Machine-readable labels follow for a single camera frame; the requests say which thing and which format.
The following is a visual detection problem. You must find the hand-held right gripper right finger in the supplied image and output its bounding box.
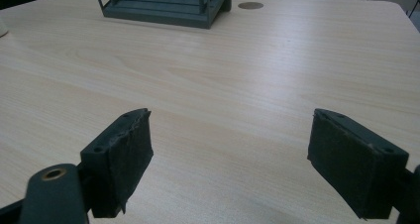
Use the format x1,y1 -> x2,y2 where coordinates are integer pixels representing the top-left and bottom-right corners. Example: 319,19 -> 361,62
307,108 -> 410,220

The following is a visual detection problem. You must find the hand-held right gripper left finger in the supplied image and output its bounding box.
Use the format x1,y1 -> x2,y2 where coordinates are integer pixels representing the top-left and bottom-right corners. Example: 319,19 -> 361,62
79,107 -> 155,219

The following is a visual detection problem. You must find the white object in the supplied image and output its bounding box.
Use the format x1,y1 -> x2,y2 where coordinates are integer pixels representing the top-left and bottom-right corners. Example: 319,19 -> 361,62
0,17 -> 9,39

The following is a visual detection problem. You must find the round table grommet cover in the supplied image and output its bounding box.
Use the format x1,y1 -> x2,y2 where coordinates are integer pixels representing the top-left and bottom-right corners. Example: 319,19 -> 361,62
237,1 -> 264,11

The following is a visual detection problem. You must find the dark green wire rack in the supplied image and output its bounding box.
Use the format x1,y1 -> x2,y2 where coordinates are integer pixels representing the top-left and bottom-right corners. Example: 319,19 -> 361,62
93,0 -> 233,30

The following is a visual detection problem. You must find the black cable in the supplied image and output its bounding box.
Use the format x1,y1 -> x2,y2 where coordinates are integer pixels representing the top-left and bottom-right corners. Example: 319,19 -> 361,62
407,0 -> 420,19

